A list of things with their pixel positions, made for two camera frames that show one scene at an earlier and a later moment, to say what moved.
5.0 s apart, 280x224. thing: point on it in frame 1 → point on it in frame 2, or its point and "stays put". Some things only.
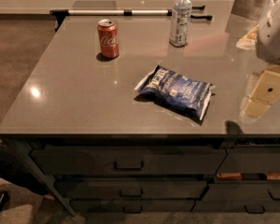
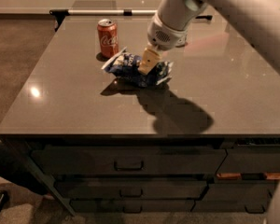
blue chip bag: [188, 94] → [126, 65]
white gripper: [274, 37] → [163, 35]
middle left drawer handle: [141, 194] stays put
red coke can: [108, 38] stays put
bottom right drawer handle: [255, 212] stays put
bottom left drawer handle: [133, 212] stays put
